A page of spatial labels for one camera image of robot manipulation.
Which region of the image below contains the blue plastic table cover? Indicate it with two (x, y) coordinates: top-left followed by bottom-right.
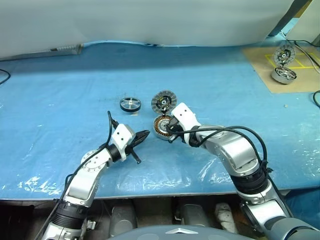
(0, 39), (320, 201)

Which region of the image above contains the white crumpled object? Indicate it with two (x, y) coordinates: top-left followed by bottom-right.
(214, 202), (238, 235)

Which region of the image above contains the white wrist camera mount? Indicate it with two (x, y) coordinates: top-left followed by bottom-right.
(170, 101), (202, 144)
(111, 123), (137, 162)

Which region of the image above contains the white cable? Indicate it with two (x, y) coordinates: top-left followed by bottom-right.
(293, 41), (320, 75)

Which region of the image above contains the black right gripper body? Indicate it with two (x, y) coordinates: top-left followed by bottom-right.
(165, 118), (186, 141)

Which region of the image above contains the white panel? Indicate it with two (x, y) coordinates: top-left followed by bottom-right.
(284, 0), (320, 48)

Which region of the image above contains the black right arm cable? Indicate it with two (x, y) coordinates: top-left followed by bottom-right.
(166, 124), (274, 176)

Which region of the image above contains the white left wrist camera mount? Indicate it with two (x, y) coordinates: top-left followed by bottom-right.
(111, 123), (137, 162)

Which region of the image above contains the dark grey rounded cylinder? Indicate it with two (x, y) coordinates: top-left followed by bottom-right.
(178, 203), (211, 228)
(109, 199), (139, 237)

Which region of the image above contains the grey robot torso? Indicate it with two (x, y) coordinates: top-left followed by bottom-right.
(106, 224), (252, 240)

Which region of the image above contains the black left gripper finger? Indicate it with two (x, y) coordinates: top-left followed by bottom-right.
(127, 149), (142, 165)
(136, 129), (151, 146)

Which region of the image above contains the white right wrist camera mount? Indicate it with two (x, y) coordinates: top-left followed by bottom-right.
(170, 101), (202, 144)

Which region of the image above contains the thin black cable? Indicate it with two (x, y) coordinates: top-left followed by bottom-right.
(0, 68), (12, 86)

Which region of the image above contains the grey power strip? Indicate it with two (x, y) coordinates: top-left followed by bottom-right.
(0, 43), (85, 62)

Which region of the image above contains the grey slanted post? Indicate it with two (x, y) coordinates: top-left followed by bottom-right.
(266, 0), (314, 39)

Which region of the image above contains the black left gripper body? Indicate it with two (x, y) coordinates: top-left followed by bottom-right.
(124, 131), (141, 157)

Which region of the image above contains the brown cardboard mat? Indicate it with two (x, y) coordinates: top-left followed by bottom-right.
(241, 41), (320, 95)

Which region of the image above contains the spoked silver black rotor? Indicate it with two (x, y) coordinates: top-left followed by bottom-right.
(119, 96), (143, 113)

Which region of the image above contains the grey motor housing with windings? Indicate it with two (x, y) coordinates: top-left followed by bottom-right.
(152, 114), (176, 142)

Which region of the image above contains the far silver motor rotor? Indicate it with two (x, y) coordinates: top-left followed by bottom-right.
(271, 66), (298, 86)

